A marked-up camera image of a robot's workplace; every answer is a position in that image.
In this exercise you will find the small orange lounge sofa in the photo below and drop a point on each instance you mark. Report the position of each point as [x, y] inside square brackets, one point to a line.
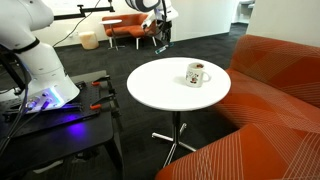
[126, 26]

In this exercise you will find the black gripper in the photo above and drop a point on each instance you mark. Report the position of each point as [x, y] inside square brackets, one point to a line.
[164, 27]

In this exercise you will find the black robot workbench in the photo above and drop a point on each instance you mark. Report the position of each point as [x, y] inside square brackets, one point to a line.
[66, 133]

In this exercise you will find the white printed mug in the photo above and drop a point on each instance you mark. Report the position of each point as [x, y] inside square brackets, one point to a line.
[194, 78]

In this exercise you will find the orange patterned corner sofa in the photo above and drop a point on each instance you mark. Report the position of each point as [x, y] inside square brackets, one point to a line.
[266, 116]

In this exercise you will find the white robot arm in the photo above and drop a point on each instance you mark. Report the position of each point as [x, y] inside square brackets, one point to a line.
[40, 63]

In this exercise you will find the chrome table pedestal base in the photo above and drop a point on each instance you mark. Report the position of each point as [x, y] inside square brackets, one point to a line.
[175, 136]

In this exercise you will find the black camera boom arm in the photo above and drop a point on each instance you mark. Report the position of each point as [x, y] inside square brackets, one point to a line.
[86, 13]

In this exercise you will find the beige round stool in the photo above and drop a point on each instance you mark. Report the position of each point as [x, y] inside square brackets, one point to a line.
[88, 40]

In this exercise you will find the small round white table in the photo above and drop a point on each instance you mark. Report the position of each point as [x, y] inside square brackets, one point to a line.
[111, 22]

